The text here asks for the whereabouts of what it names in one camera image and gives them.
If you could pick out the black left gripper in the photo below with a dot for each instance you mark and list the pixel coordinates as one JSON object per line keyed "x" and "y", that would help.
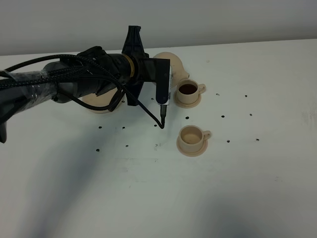
{"x": 133, "y": 51}

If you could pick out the brown clay teapot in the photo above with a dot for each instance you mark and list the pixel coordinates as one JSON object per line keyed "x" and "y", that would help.
{"x": 178, "y": 71}

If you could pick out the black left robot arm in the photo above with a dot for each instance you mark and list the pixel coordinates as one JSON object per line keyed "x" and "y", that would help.
{"x": 94, "y": 79}

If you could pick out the teapot saucer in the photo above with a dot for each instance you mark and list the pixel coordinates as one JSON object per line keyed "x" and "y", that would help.
{"x": 101, "y": 101}

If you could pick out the far brown teacup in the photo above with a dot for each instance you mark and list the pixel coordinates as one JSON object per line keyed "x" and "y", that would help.
{"x": 188, "y": 91}

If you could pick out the brown teacup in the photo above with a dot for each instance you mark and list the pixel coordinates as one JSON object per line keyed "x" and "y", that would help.
{"x": 192, "y": 138}
{"x": 188, "y": 91}

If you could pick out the far teacup saucer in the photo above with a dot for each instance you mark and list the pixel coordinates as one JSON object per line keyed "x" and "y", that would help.
{"x": 186, "y": 106}

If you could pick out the teacup saucer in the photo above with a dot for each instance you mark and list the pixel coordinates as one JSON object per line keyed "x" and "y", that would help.
{"x": 192, "y": 154}
{"x": 186, "y": 106}

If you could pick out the near brown teacup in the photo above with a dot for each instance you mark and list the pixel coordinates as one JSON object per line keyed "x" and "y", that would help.
{"x": 192, "y": 138}

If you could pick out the near teacup saucer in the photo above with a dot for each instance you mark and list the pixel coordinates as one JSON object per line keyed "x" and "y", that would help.
{"x": 192, "y": 154}

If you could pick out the black left camera bracket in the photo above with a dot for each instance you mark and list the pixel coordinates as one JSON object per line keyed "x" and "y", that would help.
{"x": 158, "y": 72}

